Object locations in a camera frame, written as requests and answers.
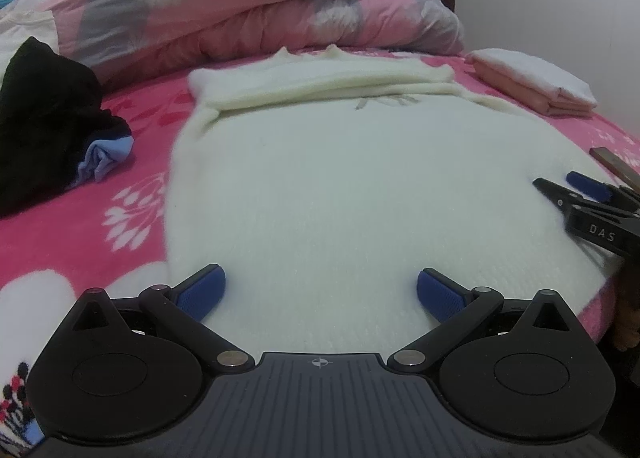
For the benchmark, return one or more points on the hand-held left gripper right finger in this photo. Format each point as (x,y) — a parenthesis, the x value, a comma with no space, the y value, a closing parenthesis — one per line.
(440,290)

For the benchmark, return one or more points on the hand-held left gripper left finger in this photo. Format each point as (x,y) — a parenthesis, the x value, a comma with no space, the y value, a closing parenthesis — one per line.
(200,288)

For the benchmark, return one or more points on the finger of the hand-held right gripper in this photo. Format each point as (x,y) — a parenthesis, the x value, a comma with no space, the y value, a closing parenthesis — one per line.
(587,184)
(557,192)

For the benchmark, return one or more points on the white fluffy sweater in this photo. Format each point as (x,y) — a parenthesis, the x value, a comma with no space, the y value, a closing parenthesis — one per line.
(350,178)

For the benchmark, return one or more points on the pile of white checked clothes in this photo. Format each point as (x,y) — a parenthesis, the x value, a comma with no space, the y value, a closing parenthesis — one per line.
(25,33)

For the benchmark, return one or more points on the black smartphone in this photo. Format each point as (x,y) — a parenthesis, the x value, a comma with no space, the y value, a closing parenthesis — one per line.
(617,163)

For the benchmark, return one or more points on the folded peach cloth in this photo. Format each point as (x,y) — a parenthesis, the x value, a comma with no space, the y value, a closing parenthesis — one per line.
(510,86)

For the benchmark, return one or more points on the folded white cloth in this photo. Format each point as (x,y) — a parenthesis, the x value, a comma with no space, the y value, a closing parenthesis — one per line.
(540,71)

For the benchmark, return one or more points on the light blue cloth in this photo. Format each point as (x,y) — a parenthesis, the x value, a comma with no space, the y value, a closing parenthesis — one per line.
(107,158)

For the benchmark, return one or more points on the pink floral bed blanket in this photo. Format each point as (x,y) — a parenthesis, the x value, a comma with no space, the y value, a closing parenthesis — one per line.
(135,103)

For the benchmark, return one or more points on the dark brown cloth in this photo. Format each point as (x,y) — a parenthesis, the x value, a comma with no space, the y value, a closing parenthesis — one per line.
(45,118)

